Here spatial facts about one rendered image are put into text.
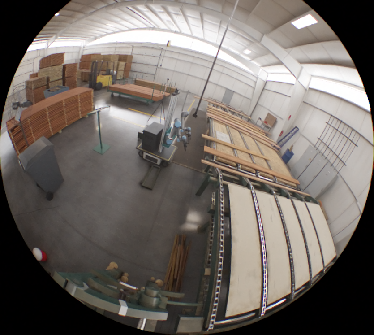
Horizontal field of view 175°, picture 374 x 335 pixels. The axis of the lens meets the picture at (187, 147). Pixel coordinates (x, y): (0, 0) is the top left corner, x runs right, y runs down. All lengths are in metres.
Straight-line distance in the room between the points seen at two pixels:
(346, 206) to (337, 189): 0.97
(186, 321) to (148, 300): 0.55
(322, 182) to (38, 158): 8.59
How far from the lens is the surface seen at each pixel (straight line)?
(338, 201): 6.95
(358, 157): 7.11
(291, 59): 9.58
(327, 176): 6.67
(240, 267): 1.53
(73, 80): 11.37
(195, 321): 1.47
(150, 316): 0.99
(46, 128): 4.71
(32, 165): 2.54
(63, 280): 0.89
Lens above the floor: 2.25
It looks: 33 degrees down
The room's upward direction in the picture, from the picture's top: 20 degrees clockwise
